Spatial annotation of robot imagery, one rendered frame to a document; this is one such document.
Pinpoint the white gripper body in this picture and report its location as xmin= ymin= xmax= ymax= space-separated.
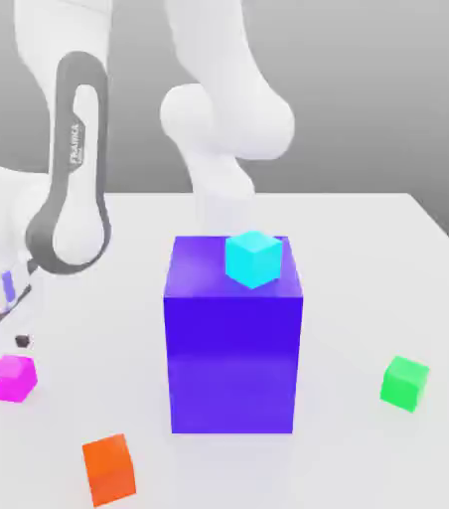
xmin=0 ymin=276 xmax=47 ymax=356

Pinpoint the small magenta cube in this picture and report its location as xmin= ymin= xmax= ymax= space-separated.
xmin=0 ymin=354 xmax=39 ymax=404

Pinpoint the small orange cube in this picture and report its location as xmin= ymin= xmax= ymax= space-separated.
xmin=81 ymin=432 xmax=137 ymax=508

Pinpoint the small cyan cube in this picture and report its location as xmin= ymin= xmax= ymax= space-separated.
xmin=224 ymin=230 xmax=284 ymax=290

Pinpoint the small green cube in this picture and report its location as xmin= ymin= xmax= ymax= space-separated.
xmin=379 ymin=355 xmax=431 ymax=414

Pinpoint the large purple box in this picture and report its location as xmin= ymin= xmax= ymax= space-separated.
xmin=163 ymin=235 xmax=304 ymax=435

